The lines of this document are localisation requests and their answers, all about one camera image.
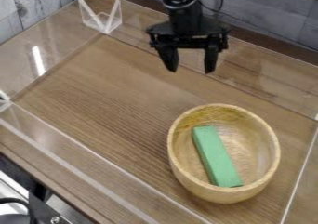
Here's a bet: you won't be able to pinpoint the black cable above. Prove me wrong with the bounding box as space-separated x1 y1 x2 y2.
0 196 40 224

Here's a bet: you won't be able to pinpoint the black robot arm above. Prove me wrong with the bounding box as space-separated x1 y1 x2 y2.
147 0 228 73

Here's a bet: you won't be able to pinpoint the black metal mount bracket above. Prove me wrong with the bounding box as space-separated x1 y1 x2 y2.
28 188 72 224

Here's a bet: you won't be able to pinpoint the wooden bowl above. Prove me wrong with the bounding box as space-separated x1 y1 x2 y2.
167 103 280 204

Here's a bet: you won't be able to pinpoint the green rectangular block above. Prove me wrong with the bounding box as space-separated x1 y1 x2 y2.
191 125 243 188

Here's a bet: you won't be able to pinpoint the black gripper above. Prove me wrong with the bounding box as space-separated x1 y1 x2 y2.
147 0 228 73

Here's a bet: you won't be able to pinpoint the clear acrylic corner bracket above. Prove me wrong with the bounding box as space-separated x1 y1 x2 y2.
78 0 123 34

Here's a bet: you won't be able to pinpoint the clear acrylic enclosure walls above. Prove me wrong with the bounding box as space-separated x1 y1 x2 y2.
0 0 318 224

